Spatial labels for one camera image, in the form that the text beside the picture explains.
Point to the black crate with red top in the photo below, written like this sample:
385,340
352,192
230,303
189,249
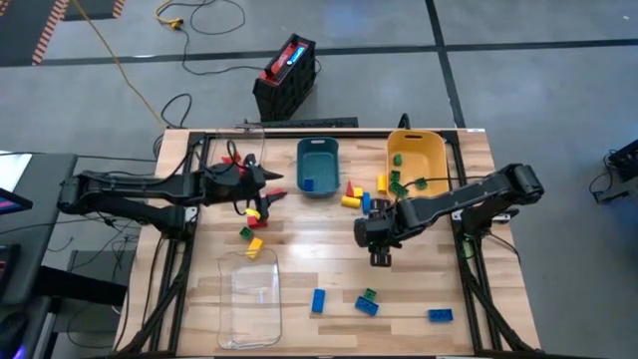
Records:
284,85

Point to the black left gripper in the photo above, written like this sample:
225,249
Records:
239,182

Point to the black arched bracket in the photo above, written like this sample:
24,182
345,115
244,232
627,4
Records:
404,115

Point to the black mat orange striped edge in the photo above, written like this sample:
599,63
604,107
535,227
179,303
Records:
92,7
25,30

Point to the yellow plastic bin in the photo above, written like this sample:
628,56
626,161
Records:
423,149

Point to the black power strip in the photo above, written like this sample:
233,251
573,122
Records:
309,122

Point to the black floor equipment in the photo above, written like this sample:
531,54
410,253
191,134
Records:
623,169

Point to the black metal rig frame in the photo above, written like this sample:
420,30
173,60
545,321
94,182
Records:
364,133

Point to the green long toy brick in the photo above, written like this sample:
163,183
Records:
399,189

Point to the small yellow toy block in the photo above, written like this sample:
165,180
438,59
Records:
358,192

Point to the green square toy block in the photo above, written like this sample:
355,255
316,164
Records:
369,294
395,175
421,183
246,233
397,159

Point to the clear plastic bin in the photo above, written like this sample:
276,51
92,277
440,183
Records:
249,142
249,309

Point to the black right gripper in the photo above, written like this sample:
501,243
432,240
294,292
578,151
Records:
376,232

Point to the blue square toy block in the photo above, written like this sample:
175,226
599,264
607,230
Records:
309,185

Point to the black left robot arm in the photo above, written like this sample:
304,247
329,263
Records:
124,187

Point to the black desk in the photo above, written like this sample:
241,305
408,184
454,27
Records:
30,239

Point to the computer monitor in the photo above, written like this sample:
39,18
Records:
12,203

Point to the teal plastic bin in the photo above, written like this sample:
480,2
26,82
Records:
319,169

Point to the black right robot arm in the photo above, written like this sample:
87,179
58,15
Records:
448,204

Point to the blue toy brick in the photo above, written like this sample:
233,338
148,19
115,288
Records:
318,300
440,315
366,306
366,202

